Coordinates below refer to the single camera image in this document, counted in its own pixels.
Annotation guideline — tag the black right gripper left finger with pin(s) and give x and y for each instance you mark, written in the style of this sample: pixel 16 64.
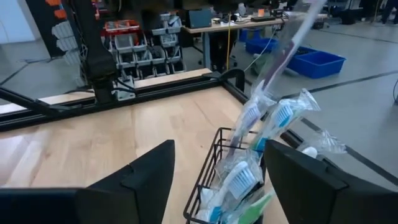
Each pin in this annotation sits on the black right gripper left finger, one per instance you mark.
pixel 130 196

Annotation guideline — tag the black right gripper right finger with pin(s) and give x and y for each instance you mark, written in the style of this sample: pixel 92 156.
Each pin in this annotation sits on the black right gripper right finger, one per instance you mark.
pixel 304 193

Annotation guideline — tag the white dark-blue toothbrush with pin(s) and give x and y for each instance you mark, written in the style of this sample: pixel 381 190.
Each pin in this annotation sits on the white dark-blue toothbrush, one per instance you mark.
pixel 252 115

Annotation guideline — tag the purple white toothbrush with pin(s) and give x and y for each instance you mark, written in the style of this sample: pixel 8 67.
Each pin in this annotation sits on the purple white toothbrush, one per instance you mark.
pixel 289 53

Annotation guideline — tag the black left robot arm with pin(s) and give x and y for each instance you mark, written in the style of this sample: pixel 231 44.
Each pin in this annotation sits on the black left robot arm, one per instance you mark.
pixel 99 62

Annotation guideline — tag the green wrapped item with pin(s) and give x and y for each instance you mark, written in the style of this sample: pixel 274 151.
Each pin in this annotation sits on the green wrapped item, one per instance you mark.
pixel 255 210

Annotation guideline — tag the large blue plastic bin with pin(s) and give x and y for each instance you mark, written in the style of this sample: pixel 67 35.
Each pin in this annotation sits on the large blue plastic bin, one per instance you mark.
pixel 317 63

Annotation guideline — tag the grey storage bin rack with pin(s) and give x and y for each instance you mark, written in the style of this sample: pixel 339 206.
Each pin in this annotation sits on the grey storage bin rack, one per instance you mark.
pixel 140 53

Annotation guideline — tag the small blue plastic bin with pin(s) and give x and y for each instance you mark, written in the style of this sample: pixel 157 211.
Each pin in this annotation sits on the small blue plastic bin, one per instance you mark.
pixel 258 46

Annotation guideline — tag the wooden top desk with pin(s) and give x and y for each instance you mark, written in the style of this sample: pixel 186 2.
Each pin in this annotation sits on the wooden top desk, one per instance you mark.
pixel 233 25

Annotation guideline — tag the black board with shapes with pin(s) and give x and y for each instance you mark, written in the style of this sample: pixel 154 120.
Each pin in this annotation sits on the black board with shapes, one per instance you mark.
pixel 40 31

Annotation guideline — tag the person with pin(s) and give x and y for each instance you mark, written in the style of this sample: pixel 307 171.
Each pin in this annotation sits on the person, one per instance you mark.
pixel 390 11

